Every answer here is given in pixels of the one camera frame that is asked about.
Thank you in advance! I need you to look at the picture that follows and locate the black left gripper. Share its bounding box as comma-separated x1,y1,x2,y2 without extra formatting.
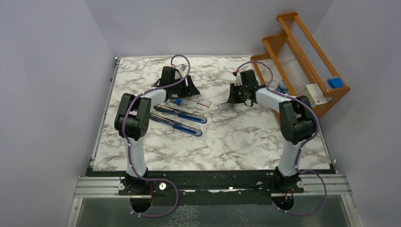
170,75,200,98

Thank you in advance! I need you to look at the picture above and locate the red white staple box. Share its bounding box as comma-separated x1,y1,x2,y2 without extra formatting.
197,97,211,107

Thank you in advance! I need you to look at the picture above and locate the staple box tray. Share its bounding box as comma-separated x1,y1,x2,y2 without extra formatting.
218,103,233,111

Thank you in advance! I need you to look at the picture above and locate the blue black stapler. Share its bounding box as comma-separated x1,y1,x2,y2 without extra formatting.
154,105,208,124

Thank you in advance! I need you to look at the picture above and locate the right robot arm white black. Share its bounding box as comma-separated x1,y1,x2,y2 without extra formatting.
227,70,317,192

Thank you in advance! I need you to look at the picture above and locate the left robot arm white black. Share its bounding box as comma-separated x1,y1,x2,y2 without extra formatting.
114,65,207,194

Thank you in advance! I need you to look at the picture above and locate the grey blue small cylinder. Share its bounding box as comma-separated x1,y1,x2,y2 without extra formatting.
174,98,183,105

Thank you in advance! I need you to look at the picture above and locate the blue lidded small jar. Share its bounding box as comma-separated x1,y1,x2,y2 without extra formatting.
275,79,288,94

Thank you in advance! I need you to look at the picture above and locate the orange wooden tiered rack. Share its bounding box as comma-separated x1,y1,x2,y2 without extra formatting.
250,12,350,118

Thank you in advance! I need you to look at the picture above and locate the white red carton box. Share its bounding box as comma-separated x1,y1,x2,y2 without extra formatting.
305,84,327,107

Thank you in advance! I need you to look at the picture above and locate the blue block on rack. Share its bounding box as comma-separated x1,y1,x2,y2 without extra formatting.
327,77,344,89

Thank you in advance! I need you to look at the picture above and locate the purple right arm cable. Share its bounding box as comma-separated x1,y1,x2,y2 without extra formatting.
233,61,328,217

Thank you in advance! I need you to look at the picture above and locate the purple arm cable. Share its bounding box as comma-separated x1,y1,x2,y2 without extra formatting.
233,61,328,217
121,54,192,219

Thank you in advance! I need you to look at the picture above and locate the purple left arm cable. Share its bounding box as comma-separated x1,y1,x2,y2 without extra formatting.
121,54,192,219

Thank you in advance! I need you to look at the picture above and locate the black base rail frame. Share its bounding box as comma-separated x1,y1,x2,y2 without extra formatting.
74,171,352,206

